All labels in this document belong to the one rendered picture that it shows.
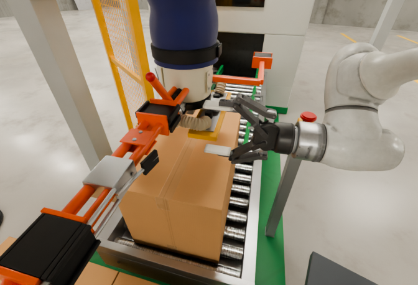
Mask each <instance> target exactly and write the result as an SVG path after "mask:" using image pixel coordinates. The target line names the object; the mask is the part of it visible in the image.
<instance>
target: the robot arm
mask: <svg viewBox="0 0 418 285"><path fill-rule="evenodd" d="M413 80H418V47H416V48H413V49H408V50H403V51H400V52H396V53H393V54H386V53H384V52H380V51H379V50H378V49H377V48H376V47H374V46H373V45H371V44H369V43H366V42H355V43H352V44H348V45H346V46H344V47H343V48H341V49H340V50H339V51H337V52H336V54H335V55H334V56H333V58H332V60H331V62H330V64H329V66H328V70H327V75H326V79H325V89H324V103H325V116H324V119H323V123H322V124H321V123H310V122H304V121H298V122H296V124H295V125H294V124H293V123H284V122H278V123H277V122H274V120H275V119H276V118H277V111H276V110H275V109H271V108H266V107H265V106H263V105H262V104H260V103H258V102H257V101H254V100H253V99H251V98H250V97H248V96H246V95H244V94H242V93H238V94H237V96H236V98H235V99H234V100H227V99H220V100H219V101H210V100H206V101H205V102H204V104H203V108H205V109H211V110H222V111H233V109H235V110H236V111H237V112H238V113H239V114H240V115H241V116H242V117H243V118H244V119H246V120H247V121H248V122H249V123H250V124H252V126H253V128H254V130H253V139H252V140H250V142H247V143H246V144H243V145H241V146H239V147H237V148H235V149H232V150H231V147H225V146H217V145H212V144H206V146H205V149H204V152H207V153H212V154H217V155H218V156H223V157H229V158H228V160H229V161H231V163H232V164H239V163H243V162H249V161H255V160H267V152H268V151H274V152H275V153H279V154H287V155H289V154H291V156H292V158H294V159H300V160H305V161H311V162H319V163H322V164H325V165H327V166H330V167H333V168H336V169H343V170H347V171H358V172H360V171H388V170H391V169H394V168H396V167H397V166H398V165H399V164H400V163H401V161H402V159H403V157H404V154H405V144H404V141H403V140H402V139H401V138H400V137H399V136H398V135H396V134H395V133H393V132H392V131H390V130H388V129H386V128H382V126H381V123H380V121H379V117H378V107H379V105H382V104H383V103H384V102H385V101H386V100H388V99H389V98H392V97H394V96H395V95H396V94H397V93H398V91H399V89H400V87H401V85H403V84H405V83H407V82H411V81H413ZM247 108H249V109H251V110H253V111H254V112H256V113H258V114H260V115H261V116H263V117H265V118H266V119H267V121H265V122H263V121H262V120H260V119H259V118H258V117H256V116H255V115H254V114H253V113H252V112H250V110H248V109H247ZM259 148H260V149H261V150H258V151H255V150H257V149H259ZM250 151H251V152H250Z"/></svg>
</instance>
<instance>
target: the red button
mask: <svg viewBox="0 0 418 285"><path fill-rule="evenodd" d="M300 118H301V119H302V121H304V122H310V123H311V122H314V121H316V120H317V116H316V115H315V114H314V113H312V112H309V111H305V112H303V113H301V114H300Z"/></svg>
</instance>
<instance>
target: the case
mask: <svg viewBox="0 0 418 285"><path fill-rule="evenodd" d="M240 120H241V115H240V114H239V113H233V112H227V111H226V113H225V117H224V120H223V123H222V125H221V129H220V132H219V135H218V139H217V141H207V140H202V139H195V138H188V134H187V133H188V131H189V130H190V128H189V129H188V128H185V127H184V128H183V127H180V126H179V127H178V128H175V130H174V132H173V133H170V130H169V135H168V136H166V135H161V134H159V135H158V137H156V139H155V140H156V141H157V142H156V144H155V145H154V147H153V148H152V149H151V151H150V153H151V152H152V151H153V150H154V149H156V150H157V153H158V155H159V162H158V163H157V164H156V166H155V167H154V168H153V169H152V170H151V171H150V172H149V173H148V174H147V175H144V174H143V173H142V174H141V175H140V176H139V177H138V178H137V179H136V180H135V181H134V182H133V183H132V185H131V186H130V188H129V189H128V191H127V192H126V193H125V195H124V197H123V198H122V199H121V203H120V204H119V205H118V206H119V209H120V211H121V213H122V215H123V218H124V220H125V222H126V225H127V226H128V229H129V231H130V234H131V236H132V238H133V240H134V242H135V243H140V244H143V245H147V246H151V247H154V248H159V249H162V250H167V251H171V252H174V253H178V254H181V255H186V256H190V257H193V258H198V259H202V260H205V261H210V262H213V263H217V264H218V263H219V260H220V253H221V246H222V242H223V235H224V230H225V224H226V217H227V213H228V206H229V202H230V195H231V188H232V184H233V177H234V172H235V166H236V164H232V163H231V161H229V160H228V158H229V157H223V156H218V155H217V154H212V153H207V152H204V149H205V146H206V144H212V145H217V146H225V147H231V150H232V149H235V148H237V147H238V138H239V126H240ZM150 153H149V154H150ZM149 154H148V155H149ZM148 155H144V156H143V157H142V159H141V160H140V162H139V163H138V165H137V166H136V170H137V172H138V171H139V170H140V169H141V165H140V163H141V161H142V160H144V159H145V158H146V157H147V156H148Z"/></svg>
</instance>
